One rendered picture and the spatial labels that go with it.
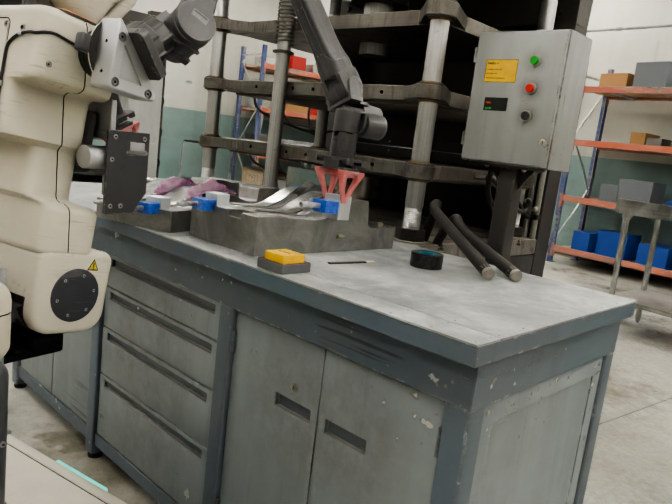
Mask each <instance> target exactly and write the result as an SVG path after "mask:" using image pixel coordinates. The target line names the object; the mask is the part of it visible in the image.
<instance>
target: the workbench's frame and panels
mask: <svg viewBox="0 0 672 504"><path fill-rule="evenodd" d="M91 249H95V250H98V251H102V252H105V253H107V254H108V255H109V256H110V258H111V266H110V271H109V277H108V283H107V288H106V294H105V299H104V305H103V310H102V314H101V316H100V318H99V320H98V322H97V323H96V324H95V325H94V326H93V327H91V328H90V329H88V330H86V331H82V332H71V333H63V349H62V350H61V351H59V352H55V353H51V354H47V355H42V356H38V357H34V358H33V357H32V358H28V359H24V360H20V361H15V362H13V363H12V381H13V382H14V387H15V388H25V387H26V386H27V385H29V386H30V387H31V388H32V389H33V390H34V391H35V392H36V393H37V394H39V395H40V396H41V397H42V398H43V399H44V400H45V401H46V402H47V403H49V404H50V405H51V406H52V407H53V408H54V409H55V410H56V411H57V412H59V413H60V414H61V415H62V416H63V417H64V418H65V419H66V420H67V421H69V422H70V423H71V424H72V425H73V426H74V427H75V428H76V429H77V430H79V431H80V432H81V433H82V434H83V435H84V436H85V437H86V439H85V449H86V450H87V451H88V453H87V455H88V457H89V458H99V457H101V456H102V455H103V453H104V454H105V455H106V456H107V457H109V458H110V459H111V460H112V461H113V462H114V463H115V464H116V465H117V466H119V467H120V468H121V469H122V470H123V471H124V472H125V473H126V474H128V475H129V476H130V477H131V478H132V479H133V480H134V481H135V482H136V483H138V484H139V485H140V486H141V487H142V488H143V489H144V490H145V491H146V492H148V493H149V494H150V495H151V496H152V497H153V498H154V499H155V500H156V501H158V502H159V503H160V504H583V500H584V495H585V490H586V485H587V481H588V476H589V471H590V466H591V461H592V456H593V451H594V447H595V442H596V437H597V432H598V427H599V422H600V417H601V412H602V408H603V403H604V398H605V393H606V388H607V383H608V378H609V374H610V369H611V364H612V359H613V354H614V351H615V346H616V342H617V337H618V332H619V327H620V322H621V320H623V319H626V318H629V317H632V316H633V315H634V311H635V306H636V303H632V304H629V305H625V306H622V307H618V308H615V309H611V310H608V311H604V312H601V313H597V314H594V315H590V316H587V317H583V318H580V319H576V320H573V321H569V322H566V323H562V324H559V325H555V326H552V327H548V328H545V329H541V330H538V331H534V332H531V333H527V334H524V335H520V336H517V337H513V338H510V339H506V340H503V341H499V342H496V343H492V344H489V345H485V346H482V347H478V348H477V347H474V346H471V345H468V344H465V343H462V342H460V341H457V340H454V339H451V338H448V337H445V336H443V335H440V334H437V333H434V332H431V331H428V330H426V329H423V328H420V327H417V326H414V325H411V324H409V323H406V322H403V321H400V320H397V319H395V318H392V317H389V316H386V315H383V314H380V313H378V312H375V311H372V310H369V309H366V308H363V307H361V306H358V305H355V304H352V303H349V302H346V301H344V300H341V299H338V298H335V297H332V296H329V295H327V294H324V293H321V292H318V291H315V290H313V289H310V288H307V287H304V286H301V285H298V284H296V283H293V282H290V281H287V280H284V279H281V278H279V277H276V276H273V275H270V274H267V273H264V272H262V271H259V270H256V269H253V268H250V267H247V266H245V265H242V264H239V263H236V262H233V261H231V260H228V259H225V258H222V257H219V256H216V255H214V254H211V253H208V252H205V251H202V250H199V249H197V248H194V247H191V246H188V245H185V244H182V243H180V242H177V241H174V240H171V239H168V238H165V237H163V236H160V235H157V234H154V233H151V232H148V231H146V230H143V229H140V228H137V227H134V226H132V225H129V224H126V223H122V222H118V221H113V220H109V219H104V218H100V217H97V218H96V223H95V229H94V235H93V240H92V246H91Z"/></svg>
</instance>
